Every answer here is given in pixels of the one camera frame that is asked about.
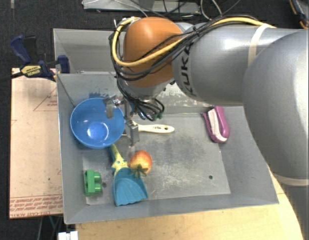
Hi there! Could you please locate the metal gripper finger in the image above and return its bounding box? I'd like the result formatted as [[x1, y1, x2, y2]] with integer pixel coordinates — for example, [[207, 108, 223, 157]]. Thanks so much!
[[102, 95, 118, 120], [125, 121, 141, 148]]

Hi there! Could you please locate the orange-red toy strawberry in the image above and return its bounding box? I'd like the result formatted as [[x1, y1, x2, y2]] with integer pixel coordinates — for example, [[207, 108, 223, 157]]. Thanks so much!
[[128, 150, 153, 179]]

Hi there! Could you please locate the blue plastic bowl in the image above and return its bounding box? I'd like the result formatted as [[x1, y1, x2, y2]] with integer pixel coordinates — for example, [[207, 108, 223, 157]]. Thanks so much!
[[70, 97, 126, 150]]

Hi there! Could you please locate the grey metal bin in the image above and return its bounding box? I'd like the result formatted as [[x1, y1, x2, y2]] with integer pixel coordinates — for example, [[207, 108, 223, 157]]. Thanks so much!
[[53, 28, 280, 225]]

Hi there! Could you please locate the green toy brick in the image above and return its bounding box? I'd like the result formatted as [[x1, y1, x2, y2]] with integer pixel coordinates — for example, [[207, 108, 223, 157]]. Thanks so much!
[[83, 169, 104, 197]]

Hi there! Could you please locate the brown cardboard board red print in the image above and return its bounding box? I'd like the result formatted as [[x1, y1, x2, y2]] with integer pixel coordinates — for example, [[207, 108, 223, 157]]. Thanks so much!
[[9, 67, 64, 220]]

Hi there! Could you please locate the purple and white brush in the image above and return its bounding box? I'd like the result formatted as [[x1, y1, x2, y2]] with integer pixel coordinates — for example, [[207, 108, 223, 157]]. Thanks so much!
[[201, 105, 230, 144]]

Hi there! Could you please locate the white handled utensil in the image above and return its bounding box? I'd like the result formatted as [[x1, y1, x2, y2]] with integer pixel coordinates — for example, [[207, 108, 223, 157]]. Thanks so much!
[[132, 123, 176, 134]]

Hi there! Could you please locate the teal scoop with yellow handle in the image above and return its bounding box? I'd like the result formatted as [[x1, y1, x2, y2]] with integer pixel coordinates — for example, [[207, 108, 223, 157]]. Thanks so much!
[[109, 143, 149, 208]]

